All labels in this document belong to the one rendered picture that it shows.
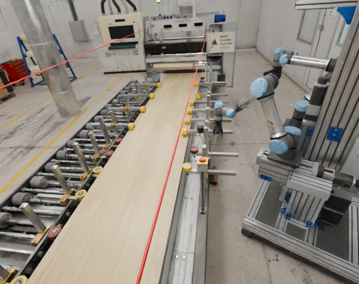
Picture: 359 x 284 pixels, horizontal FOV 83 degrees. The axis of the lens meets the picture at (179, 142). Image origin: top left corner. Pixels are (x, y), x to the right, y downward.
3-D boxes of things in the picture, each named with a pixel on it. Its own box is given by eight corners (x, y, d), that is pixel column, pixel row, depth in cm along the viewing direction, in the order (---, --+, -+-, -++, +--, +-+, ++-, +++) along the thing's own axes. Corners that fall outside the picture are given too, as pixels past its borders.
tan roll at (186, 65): (220, 66, 401) (220, 60, 394) (220, 68, 391) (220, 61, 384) (150, 69, 424) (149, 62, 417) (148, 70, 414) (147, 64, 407)
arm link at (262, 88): (297, 146, 143) (274, 71, 134) (287, 156, 136) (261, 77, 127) (281, 147, 153) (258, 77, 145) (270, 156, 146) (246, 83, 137)
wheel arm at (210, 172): (235, 173, 176) (235, 170, 174) (235, 176, 173) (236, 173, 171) (185, 171, 183) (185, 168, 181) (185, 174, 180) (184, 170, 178)
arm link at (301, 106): (290, 116, 187) (294, 103, 179) (295, 111, 195) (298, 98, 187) (305, 120, 180) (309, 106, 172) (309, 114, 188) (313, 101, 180)
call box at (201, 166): (208, 165, 139) (208, 156, 134) (207, 172, 133) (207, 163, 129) (197, 165, 140) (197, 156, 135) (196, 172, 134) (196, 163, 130)
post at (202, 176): (205, 208, 163) (205, 165, 137) (205, 214, 159) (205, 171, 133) (200, 208, 163) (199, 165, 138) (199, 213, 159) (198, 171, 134)
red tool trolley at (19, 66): (34, 79, 798) (24, 57, 752) (23, 86, 735) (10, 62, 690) (22, 80, 798) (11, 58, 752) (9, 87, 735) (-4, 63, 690)
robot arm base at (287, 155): (298, 151, 161) (301, 141, 155) (295, 162, 151) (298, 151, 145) (278, 146, 168) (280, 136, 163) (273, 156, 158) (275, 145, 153)
